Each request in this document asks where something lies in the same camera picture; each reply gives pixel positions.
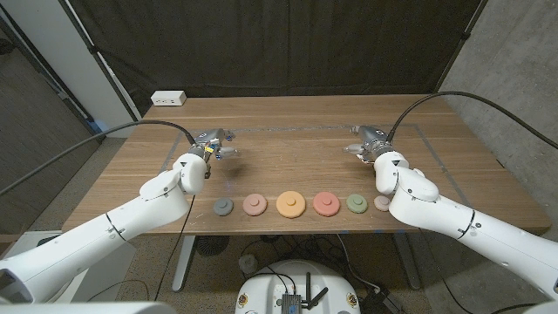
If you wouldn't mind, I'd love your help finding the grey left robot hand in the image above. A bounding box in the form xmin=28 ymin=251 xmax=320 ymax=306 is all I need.
xmin=187 ymin=127 xmax=241 ymax=166

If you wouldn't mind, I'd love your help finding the large orange toy disc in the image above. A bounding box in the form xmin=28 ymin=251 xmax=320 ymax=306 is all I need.
xmin=276 ymin=190 xmax=307 ymax=220

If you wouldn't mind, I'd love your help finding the green toy disc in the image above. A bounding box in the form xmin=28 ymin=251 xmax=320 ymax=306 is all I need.
xmin=345 ymin=194 xmax=369 ymax=215

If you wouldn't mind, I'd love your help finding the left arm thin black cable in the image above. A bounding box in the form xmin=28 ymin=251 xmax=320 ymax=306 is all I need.
xmin=153 ymin=194 xmax=196 ymax=302

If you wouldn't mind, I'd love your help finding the arm thick black cable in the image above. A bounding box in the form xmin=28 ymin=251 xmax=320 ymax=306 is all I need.
xmin=0 ymin=119 xmax=197 ymax=197
xmin=385 ymin=90 xmax=558 ymax=151

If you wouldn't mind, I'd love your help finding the red toy disc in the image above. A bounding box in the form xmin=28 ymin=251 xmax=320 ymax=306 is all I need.
xmin=312 ymin=191 xmax=341 ymax=218

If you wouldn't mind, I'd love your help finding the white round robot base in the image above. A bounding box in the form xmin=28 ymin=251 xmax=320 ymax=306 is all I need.
xmin=234 ymin=259 xmax=362 ymax=314

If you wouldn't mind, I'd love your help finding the black round floor fan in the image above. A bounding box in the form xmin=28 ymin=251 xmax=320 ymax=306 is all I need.
xmin=194 ymin=235 xmax=231 ymax=257

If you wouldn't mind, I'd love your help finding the black box on floor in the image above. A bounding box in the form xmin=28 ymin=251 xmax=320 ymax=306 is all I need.
xmin=360 ymin=287 xmax=405 ymax=314

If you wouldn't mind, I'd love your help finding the grey radio module with antennas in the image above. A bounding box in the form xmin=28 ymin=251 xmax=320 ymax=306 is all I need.
xmin=278 ymin=272 xmax=330 ymax=314

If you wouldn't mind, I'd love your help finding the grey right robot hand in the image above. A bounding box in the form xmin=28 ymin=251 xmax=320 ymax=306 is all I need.
xmin=343 ymin=125 xmax=396 ymax=165

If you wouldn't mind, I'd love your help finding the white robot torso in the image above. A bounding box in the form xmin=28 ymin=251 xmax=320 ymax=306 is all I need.
xmin=0 ymin=299 xmax=558 ymax=314

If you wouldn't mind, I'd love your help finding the grey toy disc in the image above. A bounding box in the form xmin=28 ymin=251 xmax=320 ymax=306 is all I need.
xmin=212 ymin=197 xmax=235 ymax=217

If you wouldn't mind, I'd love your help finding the left arm thick black cable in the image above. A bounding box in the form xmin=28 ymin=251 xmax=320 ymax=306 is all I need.
xmin=0 ymin=119 xmax=197 ymax=197

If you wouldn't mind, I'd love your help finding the right arm thick black cable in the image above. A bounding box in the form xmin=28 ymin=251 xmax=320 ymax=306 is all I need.
xmin=385 ymin=90 xmax=558 ymax=151

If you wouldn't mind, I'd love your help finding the black backdrop stand pole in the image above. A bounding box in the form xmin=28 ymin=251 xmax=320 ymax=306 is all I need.
xmin=58 ymin=0 xmax=143 ymax=126
xmin=434 ymin=0 xmax=488 ymax=93

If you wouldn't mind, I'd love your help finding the grey round floor object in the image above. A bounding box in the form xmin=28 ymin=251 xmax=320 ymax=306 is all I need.
xmin=238 ymin=254 xmax=259 ymax=275

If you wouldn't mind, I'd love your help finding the pink toy disc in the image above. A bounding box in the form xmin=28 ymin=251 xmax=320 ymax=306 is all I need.
xmin=242 ymin=193 xmax=269 ymax=217

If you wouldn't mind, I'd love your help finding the white power strip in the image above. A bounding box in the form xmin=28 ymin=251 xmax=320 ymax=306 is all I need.
xmin=150 ymin=90 xmax=187 ymax=107

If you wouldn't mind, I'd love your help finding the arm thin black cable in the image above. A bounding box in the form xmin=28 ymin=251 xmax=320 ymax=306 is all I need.
xmin=153 ymin=194 xmax=196 ymax=302
xmin=439 ymin=274 xmax=538 ymax=314

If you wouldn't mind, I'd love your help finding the white floor platform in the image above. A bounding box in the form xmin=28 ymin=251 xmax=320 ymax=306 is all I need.
xmin=8 ymin=230 xmax=137 ymax=302

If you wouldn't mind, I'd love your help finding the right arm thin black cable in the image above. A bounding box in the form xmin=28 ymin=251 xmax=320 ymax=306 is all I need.
xmin=439 ymin=274 xmax=538 ymax=314

